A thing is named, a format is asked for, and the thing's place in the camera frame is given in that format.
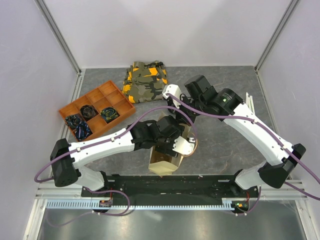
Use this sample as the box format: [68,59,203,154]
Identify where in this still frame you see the green yellow rolled sock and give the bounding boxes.
[100,106,120,124]

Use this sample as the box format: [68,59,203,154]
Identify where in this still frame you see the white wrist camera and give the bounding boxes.
[172,136,198,156]
[162,84,183,100]

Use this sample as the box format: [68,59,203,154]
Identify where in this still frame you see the dark patterned rolled sock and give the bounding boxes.
[65,114,82,130]

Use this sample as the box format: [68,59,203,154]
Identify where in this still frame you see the white paper straws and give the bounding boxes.
[245,92,255,114]

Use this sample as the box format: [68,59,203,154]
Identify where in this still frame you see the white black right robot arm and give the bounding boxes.
[162,75,306,197]

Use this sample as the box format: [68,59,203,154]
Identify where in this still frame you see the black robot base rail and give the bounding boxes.
[81,174,259,204]

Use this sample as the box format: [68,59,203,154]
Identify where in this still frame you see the orange compartment tray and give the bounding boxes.
[59,80,136,142]

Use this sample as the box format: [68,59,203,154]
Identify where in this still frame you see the camouflage folded cloth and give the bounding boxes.
[121,60,168,104]

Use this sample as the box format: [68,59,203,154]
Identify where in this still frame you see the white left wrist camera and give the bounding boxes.
[172,136,198,156]

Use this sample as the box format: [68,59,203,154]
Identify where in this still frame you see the blue striped rolled sock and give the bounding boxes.
[75,121,93,141]

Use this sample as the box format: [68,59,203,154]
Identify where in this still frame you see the brown paper bag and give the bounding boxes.
[148,113,198,177]

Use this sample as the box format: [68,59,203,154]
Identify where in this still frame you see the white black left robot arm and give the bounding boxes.
[50,115,194,197]

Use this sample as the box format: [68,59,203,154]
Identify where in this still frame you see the grey slotted cable duct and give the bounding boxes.
[46,199,249,211]

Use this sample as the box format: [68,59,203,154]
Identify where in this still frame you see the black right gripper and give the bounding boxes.
[170,95,206,127]

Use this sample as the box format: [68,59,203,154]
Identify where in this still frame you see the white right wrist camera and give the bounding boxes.
[162,84,183,100]

